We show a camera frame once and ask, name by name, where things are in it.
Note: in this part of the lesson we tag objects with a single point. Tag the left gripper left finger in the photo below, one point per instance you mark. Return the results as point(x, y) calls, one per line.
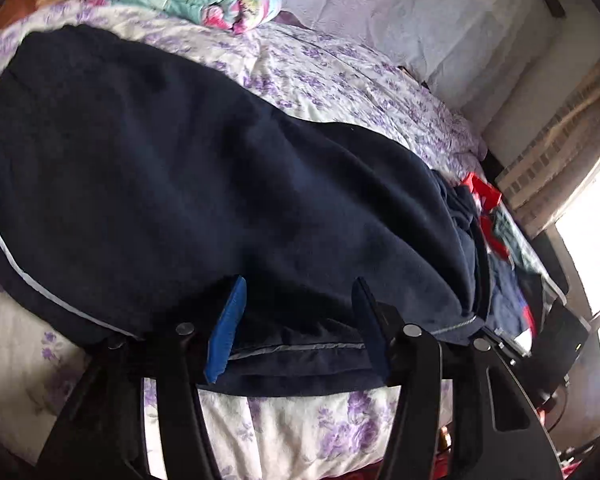
point(192, 342)

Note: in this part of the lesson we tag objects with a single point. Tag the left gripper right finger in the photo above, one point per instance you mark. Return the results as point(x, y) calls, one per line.
point(403, 355)

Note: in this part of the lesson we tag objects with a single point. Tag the dark navy pants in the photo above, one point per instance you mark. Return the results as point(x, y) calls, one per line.
point(137, 186)

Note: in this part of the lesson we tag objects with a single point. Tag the red blue white garment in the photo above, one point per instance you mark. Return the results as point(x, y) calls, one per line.
point(510, 311)

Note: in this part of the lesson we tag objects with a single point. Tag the dark green garment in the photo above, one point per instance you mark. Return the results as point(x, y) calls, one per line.
point(520, 250)

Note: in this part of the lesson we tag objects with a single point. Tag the beige checked curtain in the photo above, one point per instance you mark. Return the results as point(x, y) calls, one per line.
point(554, 165)

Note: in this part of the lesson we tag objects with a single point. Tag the purple floral bed sheet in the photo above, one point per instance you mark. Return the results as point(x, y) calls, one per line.
point(308, 75)

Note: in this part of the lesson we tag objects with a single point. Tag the white lace mosquito net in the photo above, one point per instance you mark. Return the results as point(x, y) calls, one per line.
point(470, 53)

